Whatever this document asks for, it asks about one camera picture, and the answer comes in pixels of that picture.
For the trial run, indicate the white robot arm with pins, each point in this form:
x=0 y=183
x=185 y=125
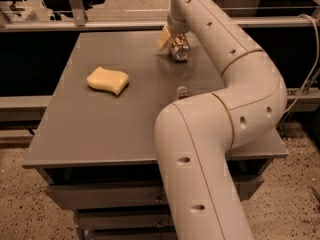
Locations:
x=192 y=135

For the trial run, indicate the orange soda can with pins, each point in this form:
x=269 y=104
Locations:
x=180 y=52

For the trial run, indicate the grey drawer cabinet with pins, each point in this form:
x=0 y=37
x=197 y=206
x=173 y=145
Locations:
x=94 y=136

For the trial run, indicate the yellow sponge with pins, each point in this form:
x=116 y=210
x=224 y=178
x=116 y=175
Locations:
x=108 y=80

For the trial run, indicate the grey drawer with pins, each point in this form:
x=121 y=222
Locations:
x=108 y=195
x=166 y=233
x=135 y=217

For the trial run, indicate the clear plastic water bottle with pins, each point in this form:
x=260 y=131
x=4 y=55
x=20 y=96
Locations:
x=182 y=93

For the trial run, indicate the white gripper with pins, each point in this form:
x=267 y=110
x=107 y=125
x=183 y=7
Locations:
x=179 y=26

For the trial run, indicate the middle grey drawer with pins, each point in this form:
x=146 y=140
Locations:
x=135 y=217

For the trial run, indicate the bottom grey drawer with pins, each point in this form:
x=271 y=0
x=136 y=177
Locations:
x=166 y=233

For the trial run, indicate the top grey drawer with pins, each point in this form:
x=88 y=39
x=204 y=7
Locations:
x=108 y=195

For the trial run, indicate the metal railing frame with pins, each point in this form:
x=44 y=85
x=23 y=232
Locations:
x=26 y=13

